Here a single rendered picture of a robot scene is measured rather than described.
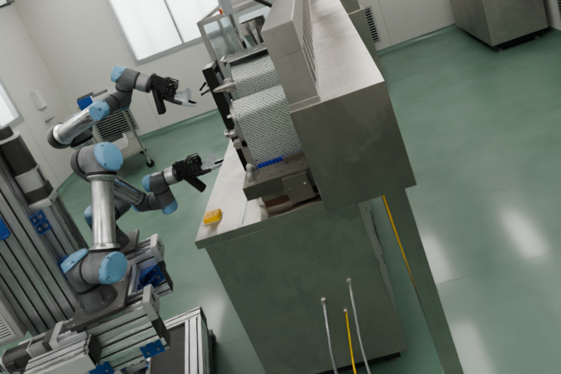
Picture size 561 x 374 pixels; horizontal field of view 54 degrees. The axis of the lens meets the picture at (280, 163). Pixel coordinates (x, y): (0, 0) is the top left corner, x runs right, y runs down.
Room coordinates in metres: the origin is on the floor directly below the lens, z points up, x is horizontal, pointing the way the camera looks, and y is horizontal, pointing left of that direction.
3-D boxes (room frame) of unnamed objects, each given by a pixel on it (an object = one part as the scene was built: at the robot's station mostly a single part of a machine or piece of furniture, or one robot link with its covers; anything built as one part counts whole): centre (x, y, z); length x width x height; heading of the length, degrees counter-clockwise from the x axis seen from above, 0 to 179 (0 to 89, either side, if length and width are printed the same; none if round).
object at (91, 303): (2.00, 0.88, 0.87); 0.15 x 0.15 x 0.10
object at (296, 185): (1.99, -0.03, 0.96); 0.10 x 0.03 x 0.11; 80
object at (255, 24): (2.98, -0.14, 1.50); 0.14 x 0.14 x 0.06
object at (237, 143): (2.33, 0.13, 1.05); 0.06 x 0.05 x 0.31; 80
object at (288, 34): (2.86, -0.39, 1.55); 3.08 x 0.08 x 0.23; 170
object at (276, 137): (2.21, -0.02, 1.11); 0.23 x 0.01 x 0.18; 80
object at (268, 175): (2.08, -0.03, 1.00); 0.40 x 0.16 x 0.06; 80
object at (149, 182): (2.31, 0.53, 1.11); 0.11 x 0.08 x 0.09; 80
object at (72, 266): (2.00, 0.88, 0.98); 0.13 x 0.12 x 0.14; 57
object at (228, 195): (3.21, -0.11, 0.88); 2.52 x 0.66 x 0.04; 170
